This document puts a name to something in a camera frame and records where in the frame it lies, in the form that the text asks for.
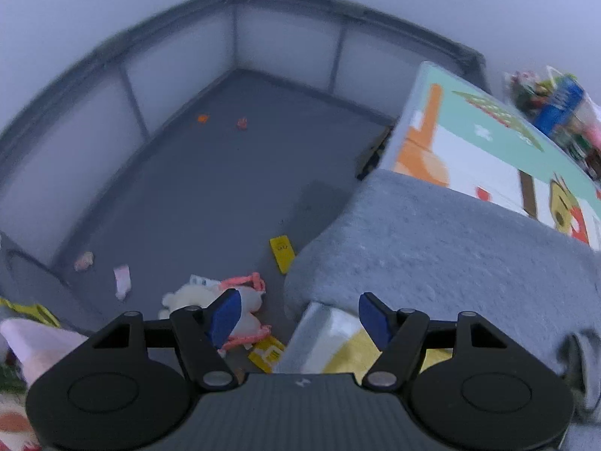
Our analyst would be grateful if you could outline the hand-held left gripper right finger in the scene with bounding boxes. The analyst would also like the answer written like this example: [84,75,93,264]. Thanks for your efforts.
[358,292,510,392]

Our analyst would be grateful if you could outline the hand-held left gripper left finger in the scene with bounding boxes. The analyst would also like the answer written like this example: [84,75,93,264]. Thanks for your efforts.
[91,288,243,390]

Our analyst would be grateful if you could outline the grey sweatshirt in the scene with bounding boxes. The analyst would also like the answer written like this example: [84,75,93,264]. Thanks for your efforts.
[282,169,601,426]

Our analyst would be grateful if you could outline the white plush toy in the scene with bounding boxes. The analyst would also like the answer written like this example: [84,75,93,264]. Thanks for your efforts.
[158,271,274,351]

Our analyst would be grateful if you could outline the yellow packet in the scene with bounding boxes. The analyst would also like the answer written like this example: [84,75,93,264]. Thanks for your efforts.
[247,337,287,369]

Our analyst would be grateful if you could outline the yellow card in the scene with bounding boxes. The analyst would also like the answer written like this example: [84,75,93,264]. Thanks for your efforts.
[269,236,297,274]

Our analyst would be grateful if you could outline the small pink white cloth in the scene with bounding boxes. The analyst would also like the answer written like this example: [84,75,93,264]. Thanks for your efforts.
[113,264,131,302]

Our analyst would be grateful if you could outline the printed foam play mat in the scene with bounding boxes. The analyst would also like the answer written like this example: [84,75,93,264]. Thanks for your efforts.
[273,60,601,379]

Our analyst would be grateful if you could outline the white red plastic bag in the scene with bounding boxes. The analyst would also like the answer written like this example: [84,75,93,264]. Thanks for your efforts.
[0,385,43,451]

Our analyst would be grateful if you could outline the dark green jar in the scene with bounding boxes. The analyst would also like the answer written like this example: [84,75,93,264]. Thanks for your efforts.
[509,71,545,116]

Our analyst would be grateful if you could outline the grey playpen fence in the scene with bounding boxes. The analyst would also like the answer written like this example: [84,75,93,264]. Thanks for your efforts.
[0,0,490,339]

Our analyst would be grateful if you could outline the yellow strap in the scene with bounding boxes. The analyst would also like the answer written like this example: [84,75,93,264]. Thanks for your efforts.
[0,296,62,330]

